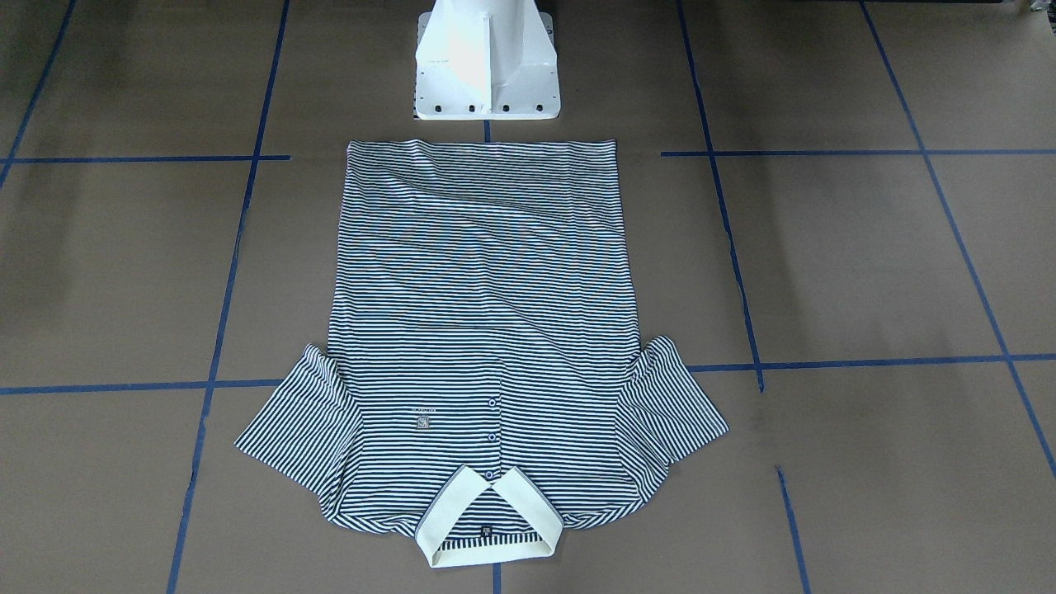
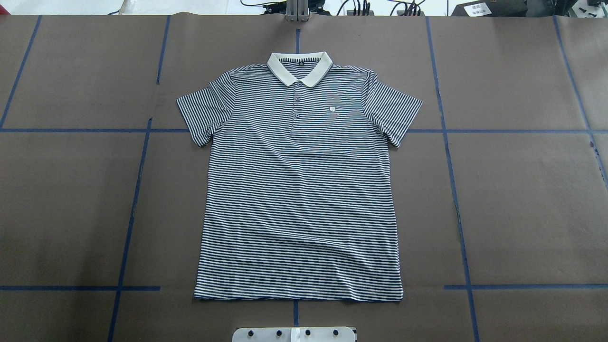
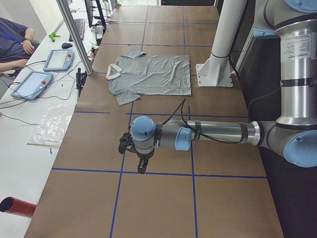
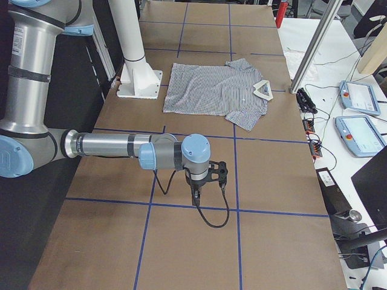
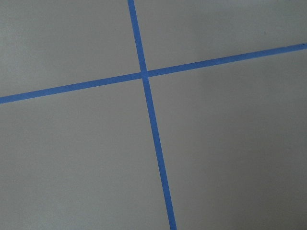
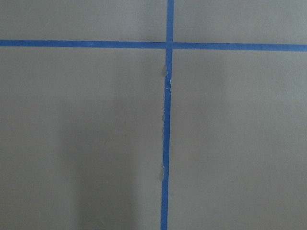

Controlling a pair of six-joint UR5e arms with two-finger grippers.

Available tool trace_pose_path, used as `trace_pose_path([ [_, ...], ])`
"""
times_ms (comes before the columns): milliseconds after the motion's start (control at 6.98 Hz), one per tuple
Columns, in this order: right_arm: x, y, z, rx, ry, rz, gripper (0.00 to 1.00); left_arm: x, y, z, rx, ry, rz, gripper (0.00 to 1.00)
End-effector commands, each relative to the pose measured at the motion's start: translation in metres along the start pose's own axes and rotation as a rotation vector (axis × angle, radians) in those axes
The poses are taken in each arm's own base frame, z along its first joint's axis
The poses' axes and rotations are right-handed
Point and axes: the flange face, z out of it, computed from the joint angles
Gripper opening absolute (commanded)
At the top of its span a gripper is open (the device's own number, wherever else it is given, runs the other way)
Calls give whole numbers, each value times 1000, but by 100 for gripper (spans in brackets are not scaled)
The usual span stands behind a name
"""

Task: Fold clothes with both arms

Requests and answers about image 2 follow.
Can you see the aluminium frame post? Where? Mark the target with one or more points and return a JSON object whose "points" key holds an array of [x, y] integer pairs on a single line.
{"points": [[297, 10]]}

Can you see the navy white striped polo shirt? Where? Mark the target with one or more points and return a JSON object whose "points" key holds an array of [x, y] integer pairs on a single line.
{"points": [[299, 202]]}

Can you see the black box with label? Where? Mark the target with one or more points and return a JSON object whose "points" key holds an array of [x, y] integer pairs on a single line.
{"points": [[491, 8]]}

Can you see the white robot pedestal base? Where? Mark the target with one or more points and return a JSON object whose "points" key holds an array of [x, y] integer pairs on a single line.
{"points": [[295, 334]]}

